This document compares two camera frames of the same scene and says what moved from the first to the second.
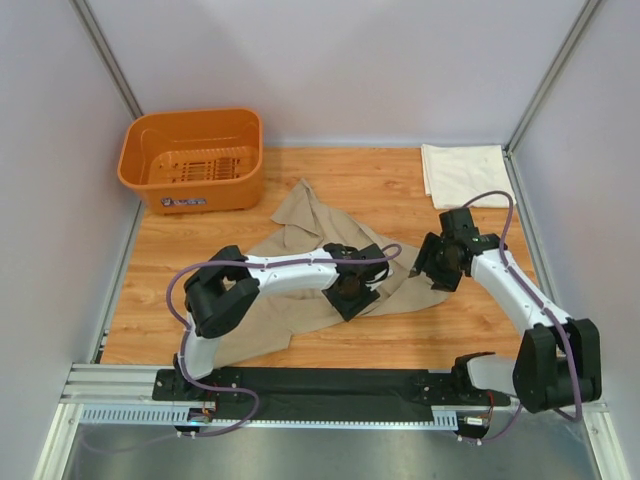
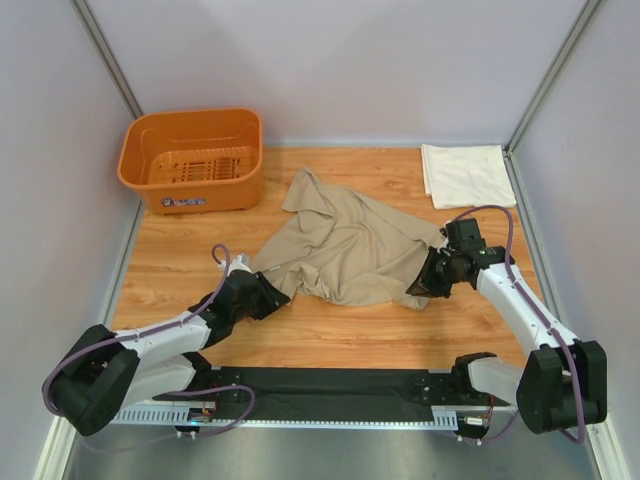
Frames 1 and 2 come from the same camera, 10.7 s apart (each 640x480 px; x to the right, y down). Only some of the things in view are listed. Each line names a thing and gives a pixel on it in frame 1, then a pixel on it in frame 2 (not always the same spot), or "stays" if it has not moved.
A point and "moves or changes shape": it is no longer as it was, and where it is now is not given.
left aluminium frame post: [99, 44] stays
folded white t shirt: [456, 175] stays
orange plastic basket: [195, 161] stays
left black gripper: [349, 309] to [272, 298]
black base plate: [340, 395] stays
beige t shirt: [266, 326] moves or changes shape
